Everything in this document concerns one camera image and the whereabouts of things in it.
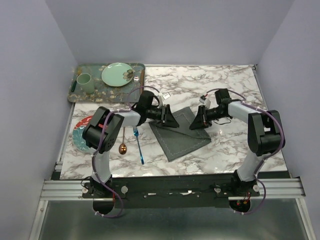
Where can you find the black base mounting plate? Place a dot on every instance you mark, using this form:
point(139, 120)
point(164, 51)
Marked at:
point(176, 191)

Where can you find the brown wooden chopstick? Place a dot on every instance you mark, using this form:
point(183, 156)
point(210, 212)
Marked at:
point(142, 77)

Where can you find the dark grey cloth napkin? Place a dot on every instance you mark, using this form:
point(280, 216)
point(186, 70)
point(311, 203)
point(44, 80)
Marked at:
point(178, 142)

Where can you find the mint green plate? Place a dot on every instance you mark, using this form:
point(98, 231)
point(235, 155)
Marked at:
point(117, 74)

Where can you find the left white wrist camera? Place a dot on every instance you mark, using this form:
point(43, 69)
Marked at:
point(162, 97)

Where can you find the red blue floral plate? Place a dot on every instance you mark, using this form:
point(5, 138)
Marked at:
point(77, 135)

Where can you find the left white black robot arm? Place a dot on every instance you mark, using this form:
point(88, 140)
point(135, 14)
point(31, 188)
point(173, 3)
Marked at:
point(101, 132)

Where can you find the green floral tray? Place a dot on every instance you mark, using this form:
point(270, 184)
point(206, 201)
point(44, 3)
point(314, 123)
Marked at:
point(102, 92)

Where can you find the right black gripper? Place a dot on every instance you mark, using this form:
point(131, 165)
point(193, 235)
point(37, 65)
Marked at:
point(200, 122)

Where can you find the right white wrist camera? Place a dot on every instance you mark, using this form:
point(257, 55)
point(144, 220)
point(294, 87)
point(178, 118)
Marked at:
point(203, 99)

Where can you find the blue metal fork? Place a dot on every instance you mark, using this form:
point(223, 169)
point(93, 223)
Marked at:
point(136, 134)

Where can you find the copper spoon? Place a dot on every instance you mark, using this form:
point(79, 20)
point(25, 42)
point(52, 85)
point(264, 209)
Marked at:
point(122, 147)

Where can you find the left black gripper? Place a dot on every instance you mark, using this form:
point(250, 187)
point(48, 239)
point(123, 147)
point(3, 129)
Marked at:
point(166, 116)

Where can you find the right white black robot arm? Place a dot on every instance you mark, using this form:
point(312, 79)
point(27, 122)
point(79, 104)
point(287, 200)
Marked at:
point(265, 135)

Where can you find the mint green cup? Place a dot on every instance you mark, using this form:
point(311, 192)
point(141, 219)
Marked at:
point(86, 82)

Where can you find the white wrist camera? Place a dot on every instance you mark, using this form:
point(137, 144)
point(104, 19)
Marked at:
point(162, 97)
point(203, 99)

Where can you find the aluminium frame rail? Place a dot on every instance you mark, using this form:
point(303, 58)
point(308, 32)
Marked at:
point(71, 190)

